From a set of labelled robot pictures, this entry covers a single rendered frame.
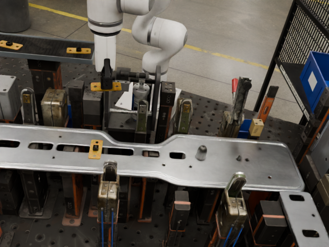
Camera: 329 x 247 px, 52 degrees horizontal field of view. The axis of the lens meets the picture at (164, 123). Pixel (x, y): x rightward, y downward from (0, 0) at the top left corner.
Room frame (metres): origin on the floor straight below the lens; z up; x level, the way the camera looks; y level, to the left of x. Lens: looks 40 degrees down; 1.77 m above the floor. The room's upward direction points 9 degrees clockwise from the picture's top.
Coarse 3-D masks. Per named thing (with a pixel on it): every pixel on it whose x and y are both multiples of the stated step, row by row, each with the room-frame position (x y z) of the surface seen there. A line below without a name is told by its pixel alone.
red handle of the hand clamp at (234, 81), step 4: (232, 80) 1.05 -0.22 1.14; (236, 80) 1.05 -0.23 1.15; (232, 84) 1.04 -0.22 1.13; (236, 84) 1.04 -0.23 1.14; (232, 88) 1.03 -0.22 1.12; (236, 88) 1.02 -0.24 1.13; (232, 92) 1.02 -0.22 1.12; (236, 112) 0.95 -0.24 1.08; (236, 116) 0.94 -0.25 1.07; (236, 120) 0.93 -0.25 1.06
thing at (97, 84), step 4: (92, 84) 0.77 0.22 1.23; (96, 84) 0.77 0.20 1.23; (100, 84) 0.78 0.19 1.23; (116, 84) 0.79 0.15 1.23; (120, 84) 0.79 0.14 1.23; (92, 88) 0.75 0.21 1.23; (96, 88) 0.76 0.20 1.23; (100, 88) 0.76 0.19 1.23; (112, 88) 0.77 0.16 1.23; (116, 88) 0.77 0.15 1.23; (120, 88) 0.77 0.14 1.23
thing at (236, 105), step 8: (240, 80) 0.95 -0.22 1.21; (248, 80) 0.96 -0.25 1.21; (240, 88) 0.95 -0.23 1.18; (248, 88) 0.92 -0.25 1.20; (240, 96) 0.95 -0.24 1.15; (240, 104) 0.95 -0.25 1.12; (232, 112) 0.93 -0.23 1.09; (240, 112) 0.94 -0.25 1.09; (232, 120) 0.93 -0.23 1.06; (240, 120) 0.93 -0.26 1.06
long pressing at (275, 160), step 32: (0, 128) 0.78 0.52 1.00; (32, 128) 0.80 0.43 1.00; (64, 128) 0.82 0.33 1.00; (0, 160) 0.65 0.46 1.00; (32, 160) 0.66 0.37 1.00; (64, 160) 0.68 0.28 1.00; (96, 160) 0.70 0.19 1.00; (128, 160) 0.72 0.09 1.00; (160, 160) 0.74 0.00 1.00; (192, 160) 0.76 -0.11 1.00; (224, 160) 0.79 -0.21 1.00; (256, 160) 0.81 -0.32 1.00; (288, 160) 0.83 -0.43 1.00
